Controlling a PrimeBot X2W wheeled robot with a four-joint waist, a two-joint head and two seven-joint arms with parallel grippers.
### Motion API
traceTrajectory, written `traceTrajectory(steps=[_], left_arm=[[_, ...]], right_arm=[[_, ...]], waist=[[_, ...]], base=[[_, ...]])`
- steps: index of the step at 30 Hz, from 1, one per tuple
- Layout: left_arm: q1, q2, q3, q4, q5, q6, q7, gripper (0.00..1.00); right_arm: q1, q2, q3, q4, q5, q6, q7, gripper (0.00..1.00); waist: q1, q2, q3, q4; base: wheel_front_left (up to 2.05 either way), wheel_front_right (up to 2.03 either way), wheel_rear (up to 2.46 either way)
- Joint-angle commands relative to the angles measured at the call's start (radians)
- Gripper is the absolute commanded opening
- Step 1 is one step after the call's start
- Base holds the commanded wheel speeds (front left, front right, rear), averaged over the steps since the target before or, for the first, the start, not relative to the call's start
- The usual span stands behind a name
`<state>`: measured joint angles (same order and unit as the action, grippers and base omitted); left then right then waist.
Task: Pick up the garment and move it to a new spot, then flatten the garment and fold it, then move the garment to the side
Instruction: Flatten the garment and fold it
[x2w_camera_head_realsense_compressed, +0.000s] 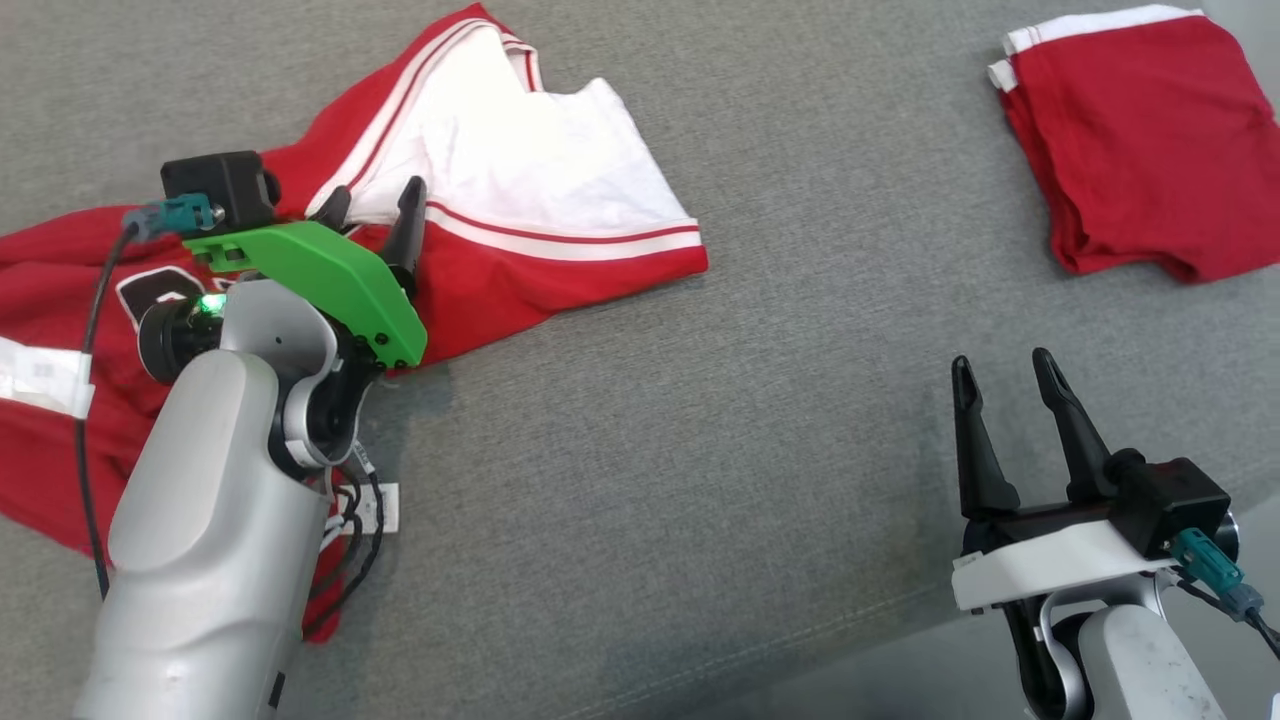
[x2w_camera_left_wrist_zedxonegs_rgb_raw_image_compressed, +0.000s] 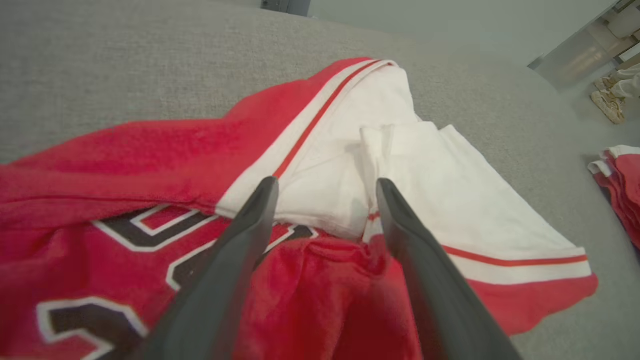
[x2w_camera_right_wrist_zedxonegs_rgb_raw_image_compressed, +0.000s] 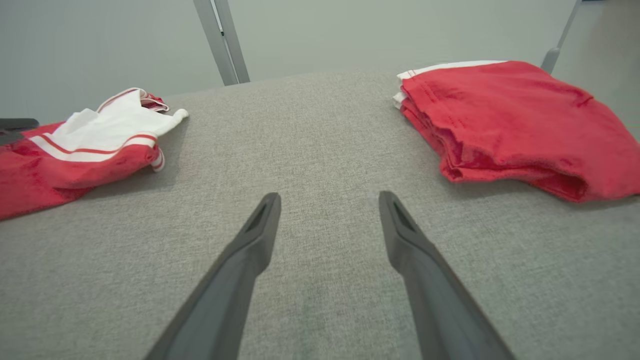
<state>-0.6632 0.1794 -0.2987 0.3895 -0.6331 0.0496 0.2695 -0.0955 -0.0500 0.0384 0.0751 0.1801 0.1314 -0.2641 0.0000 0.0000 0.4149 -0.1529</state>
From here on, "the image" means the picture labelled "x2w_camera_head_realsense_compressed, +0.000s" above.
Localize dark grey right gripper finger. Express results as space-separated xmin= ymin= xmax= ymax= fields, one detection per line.
xmin=950 ymin=355 xmax=1023 ymax=521
xmin=1032 ymin=347 xmax=1117 ymax=501

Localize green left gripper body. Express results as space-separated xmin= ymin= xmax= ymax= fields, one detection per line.
xmin=183 ymin=222 xmax=429 ymax=369

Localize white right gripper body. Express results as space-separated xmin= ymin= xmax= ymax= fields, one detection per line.
xmin=950 ymin=500 xmax=1181 ymax=613

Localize red and white jersey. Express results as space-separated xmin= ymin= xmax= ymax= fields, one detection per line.
xmin=0 ymin=3 xmax=709 ymax=644

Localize red shorts with white waistband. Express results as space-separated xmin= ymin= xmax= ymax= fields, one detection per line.
xmin=988 ymin=5 xmax=1280 ymax=284

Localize grey fabric sofa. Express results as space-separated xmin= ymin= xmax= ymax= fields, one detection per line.
xmin=0 ymin=0 xmax=1280 ymax=720

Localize teal right camera connector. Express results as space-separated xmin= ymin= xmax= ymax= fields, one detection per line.
xmin=1170 ymin=528 xmax=1266 ymax=621

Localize teal camera connector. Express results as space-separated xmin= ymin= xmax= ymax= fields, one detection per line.
xmin=122 ymin=195 xmax=216 ymax=241
xmin=1170 ymin=528 xmax=1266 ymax=621

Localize teal left camera connector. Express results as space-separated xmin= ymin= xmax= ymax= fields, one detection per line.
xmin=122 ymin=195 xmax=216 ymax=241

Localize black right camera cable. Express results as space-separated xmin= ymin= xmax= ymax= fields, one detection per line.
xmin=1180 ymin=580 xmax=1280 ymax=663

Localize black camera cable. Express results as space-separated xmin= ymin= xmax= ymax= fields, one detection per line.
xmin=1180 ymin=580 xmax=1280 ymax=663
xmin=74 ymin=225 xmax=141 ymax=601

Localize white cable label tag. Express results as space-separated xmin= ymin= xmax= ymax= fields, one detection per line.
xmin=352 ymin=483 xmax=401 ymax=534

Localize black left arm cable bundle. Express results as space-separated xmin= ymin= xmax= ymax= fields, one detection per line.
xmin=300 ymin=440 xmax=387 ymax=641

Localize black left camera cable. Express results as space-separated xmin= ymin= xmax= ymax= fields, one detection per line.
xmin=74 ymin=225 xmax=141 ymax=601

